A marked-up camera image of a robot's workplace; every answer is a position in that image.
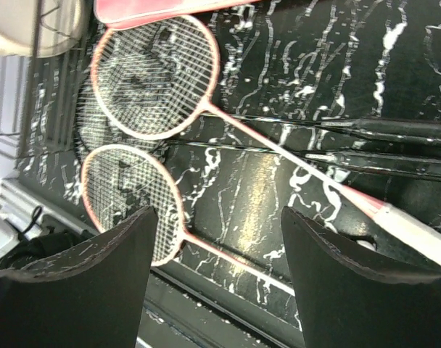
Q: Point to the lower pink badminton racket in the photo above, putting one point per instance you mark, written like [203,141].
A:
[118,179]

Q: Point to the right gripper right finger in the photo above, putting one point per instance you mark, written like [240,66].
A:
[350,296]

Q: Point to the upper pink badminton racket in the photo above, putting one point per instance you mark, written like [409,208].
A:
[153,81]

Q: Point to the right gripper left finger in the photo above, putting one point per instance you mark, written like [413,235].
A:
[90,295]

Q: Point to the pink badminton racket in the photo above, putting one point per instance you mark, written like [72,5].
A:
[153,81]
[118,179]

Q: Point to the pink racket cover bag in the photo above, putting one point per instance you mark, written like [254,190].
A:
[126,14]

